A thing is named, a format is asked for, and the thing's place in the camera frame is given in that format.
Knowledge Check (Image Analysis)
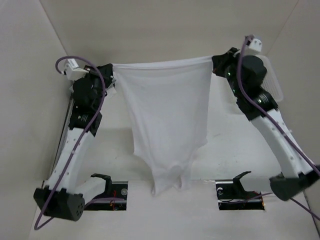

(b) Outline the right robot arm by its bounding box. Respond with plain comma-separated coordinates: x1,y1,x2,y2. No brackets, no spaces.
211,47,320,201

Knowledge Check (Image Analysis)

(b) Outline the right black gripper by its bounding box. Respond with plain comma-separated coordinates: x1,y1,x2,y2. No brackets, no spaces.
212,47,248,98

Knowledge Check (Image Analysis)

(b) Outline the folded white tank top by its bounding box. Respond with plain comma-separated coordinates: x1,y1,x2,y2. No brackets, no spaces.
105,79,117,99

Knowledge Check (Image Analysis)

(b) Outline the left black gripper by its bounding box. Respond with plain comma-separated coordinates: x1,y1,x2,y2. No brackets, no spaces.
80,63,113,110

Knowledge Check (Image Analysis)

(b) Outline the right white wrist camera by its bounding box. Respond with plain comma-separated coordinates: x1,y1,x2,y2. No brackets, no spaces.
246,35,263,53

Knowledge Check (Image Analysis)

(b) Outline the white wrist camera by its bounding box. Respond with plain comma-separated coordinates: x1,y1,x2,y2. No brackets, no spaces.
62,58,89,81
246,35,263,53

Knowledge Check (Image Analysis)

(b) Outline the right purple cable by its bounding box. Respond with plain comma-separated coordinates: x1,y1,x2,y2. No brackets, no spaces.
236,36,320,222

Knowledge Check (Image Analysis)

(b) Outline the white tank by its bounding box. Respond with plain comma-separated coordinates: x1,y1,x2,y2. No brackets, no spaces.
105,79,117,99
113,56,213,196

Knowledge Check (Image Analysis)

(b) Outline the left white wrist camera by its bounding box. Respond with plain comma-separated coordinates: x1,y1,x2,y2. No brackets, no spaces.
62,58,89,81

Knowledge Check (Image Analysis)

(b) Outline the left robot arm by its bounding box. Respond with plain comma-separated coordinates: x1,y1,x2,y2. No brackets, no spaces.
33,63,114,222

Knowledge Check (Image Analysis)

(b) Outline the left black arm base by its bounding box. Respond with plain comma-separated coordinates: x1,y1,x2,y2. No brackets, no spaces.
84,173,129,211

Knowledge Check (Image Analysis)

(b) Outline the white plastic basket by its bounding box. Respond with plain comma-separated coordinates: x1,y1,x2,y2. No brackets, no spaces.
258,55,284,103

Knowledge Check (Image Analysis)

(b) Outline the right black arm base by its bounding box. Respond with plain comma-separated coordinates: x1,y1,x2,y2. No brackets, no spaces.
215,171,265,211

